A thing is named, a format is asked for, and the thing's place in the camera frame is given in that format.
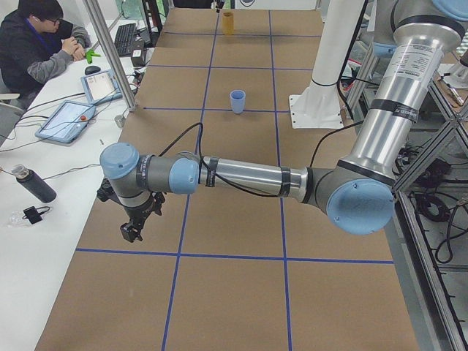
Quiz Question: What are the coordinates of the light blue plastic cup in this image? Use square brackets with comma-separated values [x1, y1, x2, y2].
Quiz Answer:
[230, 89, 246, 114]

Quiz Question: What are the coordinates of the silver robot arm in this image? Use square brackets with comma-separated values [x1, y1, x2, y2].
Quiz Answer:
[97, 1, 467, 242]

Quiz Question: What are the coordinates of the yellow cylindrical cup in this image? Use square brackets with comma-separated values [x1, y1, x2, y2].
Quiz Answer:
[222, 12, 235, 35]

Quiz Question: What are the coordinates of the black keyboard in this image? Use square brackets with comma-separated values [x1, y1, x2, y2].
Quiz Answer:
[114, 23, 137, 57]

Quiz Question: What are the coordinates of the black water bottle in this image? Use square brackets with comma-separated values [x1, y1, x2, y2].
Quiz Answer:
[12, 165, 57, 203]

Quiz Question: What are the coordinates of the blue teach pendant near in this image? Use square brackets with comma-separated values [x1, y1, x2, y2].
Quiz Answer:
[35, 100, 96, 144]

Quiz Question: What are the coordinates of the blue teach pendant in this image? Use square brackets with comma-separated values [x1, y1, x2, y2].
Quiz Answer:
[81, 69, 122, 105]
[35, 100, 96, 144]

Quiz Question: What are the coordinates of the green plastic object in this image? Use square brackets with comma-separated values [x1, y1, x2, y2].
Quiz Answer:
[86, 49, 101, 64]

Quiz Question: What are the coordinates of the blue teach pendant far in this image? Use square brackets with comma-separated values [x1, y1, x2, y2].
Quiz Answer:
[81, 69, 122, 105]

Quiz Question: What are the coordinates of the black computer mouse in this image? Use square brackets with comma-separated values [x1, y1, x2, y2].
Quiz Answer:
[84, 65, 101, 75]

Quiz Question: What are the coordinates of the seated person in dark hoodie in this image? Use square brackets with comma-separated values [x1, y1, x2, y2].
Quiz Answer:
[1, 0, 91, 99]

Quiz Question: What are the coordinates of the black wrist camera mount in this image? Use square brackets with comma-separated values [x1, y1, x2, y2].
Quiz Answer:
[97, 178, 165, 216]

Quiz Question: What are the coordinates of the small black device with cable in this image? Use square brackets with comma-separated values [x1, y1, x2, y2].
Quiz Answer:
[23, 206, 51, 224]

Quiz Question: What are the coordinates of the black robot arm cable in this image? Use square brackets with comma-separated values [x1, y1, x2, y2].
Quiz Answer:
[159, 120, 366, 198]

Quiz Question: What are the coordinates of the aluminium frame post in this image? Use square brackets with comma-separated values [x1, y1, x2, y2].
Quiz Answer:
[83, 0, 137, 112]

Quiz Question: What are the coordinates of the white camera pedestal column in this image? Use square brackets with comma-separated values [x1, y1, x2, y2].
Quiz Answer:
[289, 0, 366, 129]

